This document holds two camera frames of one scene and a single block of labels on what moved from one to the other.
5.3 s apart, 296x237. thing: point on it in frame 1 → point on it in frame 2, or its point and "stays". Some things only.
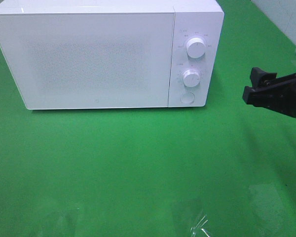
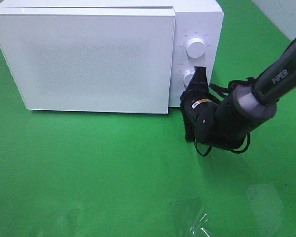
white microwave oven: (101, 54) stays
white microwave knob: (196, 48) stays
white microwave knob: (191, 78) stays
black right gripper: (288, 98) → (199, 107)
